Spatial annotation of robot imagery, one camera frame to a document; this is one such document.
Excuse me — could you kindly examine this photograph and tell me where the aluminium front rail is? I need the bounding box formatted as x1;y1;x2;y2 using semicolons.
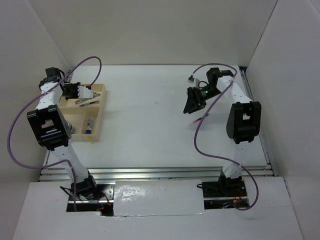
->
38;164;274;182

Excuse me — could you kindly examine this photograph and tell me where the blue cap glue bottle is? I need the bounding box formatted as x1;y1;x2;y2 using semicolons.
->
85;116;96;135

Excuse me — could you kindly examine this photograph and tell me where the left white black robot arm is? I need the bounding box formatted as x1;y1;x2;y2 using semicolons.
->
27;67;99;200

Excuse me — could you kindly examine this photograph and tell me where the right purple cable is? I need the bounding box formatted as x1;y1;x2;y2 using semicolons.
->
189;62;260;212

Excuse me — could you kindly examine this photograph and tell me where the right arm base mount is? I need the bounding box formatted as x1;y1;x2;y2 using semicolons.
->
196;179;250;210

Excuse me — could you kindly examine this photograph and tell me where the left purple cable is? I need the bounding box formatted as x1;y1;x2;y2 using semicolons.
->
6;56;102;211

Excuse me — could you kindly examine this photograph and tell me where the blue white tape roll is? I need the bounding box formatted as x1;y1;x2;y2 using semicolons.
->
67;122;75;135

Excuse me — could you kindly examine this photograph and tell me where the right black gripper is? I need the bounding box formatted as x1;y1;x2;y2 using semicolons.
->
183;85;223;114

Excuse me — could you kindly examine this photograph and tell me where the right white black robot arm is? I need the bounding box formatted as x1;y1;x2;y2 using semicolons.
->
183;67;262;196

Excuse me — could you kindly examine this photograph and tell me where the white foil cover sheet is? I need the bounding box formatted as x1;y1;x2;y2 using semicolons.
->
113;179;206;217

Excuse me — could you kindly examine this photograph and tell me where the purple cable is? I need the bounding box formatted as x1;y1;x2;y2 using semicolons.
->
6;56;102;211
189;62;260;212

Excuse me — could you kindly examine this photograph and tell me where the blue pen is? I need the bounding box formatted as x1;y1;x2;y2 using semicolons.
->
79;100;100;107

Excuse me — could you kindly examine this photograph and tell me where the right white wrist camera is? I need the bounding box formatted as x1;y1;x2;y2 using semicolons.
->
187;74;200;88

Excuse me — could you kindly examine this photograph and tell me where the cream compartment organizer tray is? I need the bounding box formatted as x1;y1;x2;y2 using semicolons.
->
59;83;107;142

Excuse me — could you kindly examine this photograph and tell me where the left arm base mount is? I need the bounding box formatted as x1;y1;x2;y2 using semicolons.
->
60;183;115;217

